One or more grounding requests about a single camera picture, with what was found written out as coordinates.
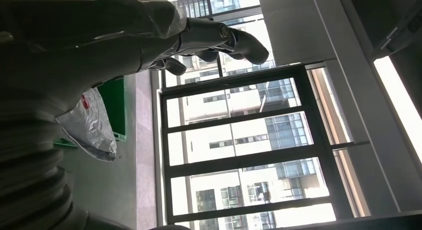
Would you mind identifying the white red-printed plastic package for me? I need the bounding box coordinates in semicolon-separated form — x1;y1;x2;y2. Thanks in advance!
55;87;118;162

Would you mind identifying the black-framed window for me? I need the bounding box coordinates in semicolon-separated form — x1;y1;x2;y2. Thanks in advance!
159;64;372;226

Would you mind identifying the bright light panel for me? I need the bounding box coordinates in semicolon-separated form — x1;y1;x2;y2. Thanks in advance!
373;55;422;165

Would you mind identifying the ribbed grey left arm sleeve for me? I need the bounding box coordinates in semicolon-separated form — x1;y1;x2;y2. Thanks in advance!
0;115;132;230

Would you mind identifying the black overhead fixture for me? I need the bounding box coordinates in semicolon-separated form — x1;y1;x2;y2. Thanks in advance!
372;0;422;59

